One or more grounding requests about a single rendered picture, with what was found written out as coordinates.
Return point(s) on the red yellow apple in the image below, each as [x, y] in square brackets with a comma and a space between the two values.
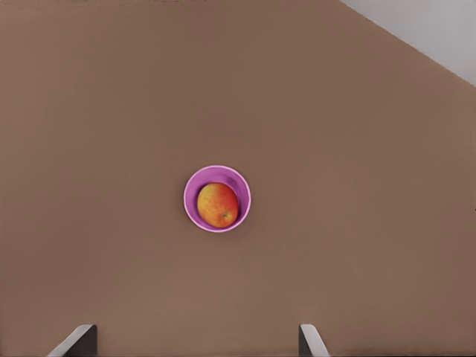
[217, 204]

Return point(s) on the pink round plate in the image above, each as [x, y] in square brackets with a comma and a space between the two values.
[193, 193]

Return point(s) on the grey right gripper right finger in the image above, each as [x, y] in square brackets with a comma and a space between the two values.
[311, 342]

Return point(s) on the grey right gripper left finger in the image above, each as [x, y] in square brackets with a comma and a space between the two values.
[77, 343]

